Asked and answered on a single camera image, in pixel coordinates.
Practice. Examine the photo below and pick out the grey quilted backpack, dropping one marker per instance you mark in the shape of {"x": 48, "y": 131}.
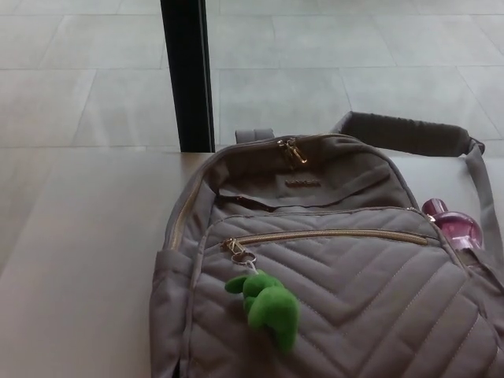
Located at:
{"x": 354, "y": 291}

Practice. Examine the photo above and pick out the pink transparent water bottle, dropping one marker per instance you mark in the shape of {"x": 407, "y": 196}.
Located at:
{"x": 456, "y": 228}

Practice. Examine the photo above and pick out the black vertical post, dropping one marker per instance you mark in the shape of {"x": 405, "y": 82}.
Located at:
{"x": 189, "y": 78}

